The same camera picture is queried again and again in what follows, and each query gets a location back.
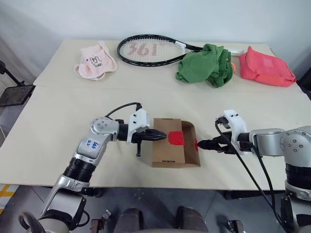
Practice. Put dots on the white handwritten label sticker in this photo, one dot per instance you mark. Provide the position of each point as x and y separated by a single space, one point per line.
93 145

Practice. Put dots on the black stand pole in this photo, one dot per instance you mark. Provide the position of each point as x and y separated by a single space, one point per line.
12 76

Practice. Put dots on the small red tape piece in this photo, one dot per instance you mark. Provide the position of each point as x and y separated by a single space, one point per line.
196 145

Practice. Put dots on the black tennis racket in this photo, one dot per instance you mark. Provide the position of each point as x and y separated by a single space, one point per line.
121 54

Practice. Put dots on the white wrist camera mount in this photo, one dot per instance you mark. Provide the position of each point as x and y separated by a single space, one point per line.
240 123
141 120

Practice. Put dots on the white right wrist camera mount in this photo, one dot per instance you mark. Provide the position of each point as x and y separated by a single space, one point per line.
240 123

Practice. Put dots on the pink striped towel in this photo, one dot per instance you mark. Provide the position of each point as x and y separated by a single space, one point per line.
93 63

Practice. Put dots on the brown cardboard box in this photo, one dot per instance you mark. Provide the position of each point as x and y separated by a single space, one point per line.
167 155

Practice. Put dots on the black mesh platform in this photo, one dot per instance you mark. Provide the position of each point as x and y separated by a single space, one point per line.
17 94

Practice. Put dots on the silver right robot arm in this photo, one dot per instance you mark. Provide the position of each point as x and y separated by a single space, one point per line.
269 142

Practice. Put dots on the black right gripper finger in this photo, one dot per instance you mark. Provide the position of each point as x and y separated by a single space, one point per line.
213 147
209 142

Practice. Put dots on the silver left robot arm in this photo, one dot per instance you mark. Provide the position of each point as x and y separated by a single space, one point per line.
97 143

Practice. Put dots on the coral pink fabric bag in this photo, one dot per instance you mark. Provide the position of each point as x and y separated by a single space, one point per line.
263 68

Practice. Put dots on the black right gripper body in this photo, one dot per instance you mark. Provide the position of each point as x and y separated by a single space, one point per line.
228 137

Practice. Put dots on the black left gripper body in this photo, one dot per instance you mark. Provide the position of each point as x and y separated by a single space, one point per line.
139 137

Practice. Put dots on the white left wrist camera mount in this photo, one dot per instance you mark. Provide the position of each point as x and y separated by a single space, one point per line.
141 120

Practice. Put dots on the dark rounded shape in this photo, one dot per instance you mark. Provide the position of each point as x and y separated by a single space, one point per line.
131 221
190 221

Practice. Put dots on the red tape strip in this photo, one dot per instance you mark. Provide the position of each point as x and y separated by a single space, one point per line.
176 138

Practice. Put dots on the green crumpled cloth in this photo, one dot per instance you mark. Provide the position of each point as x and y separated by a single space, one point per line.
198 66

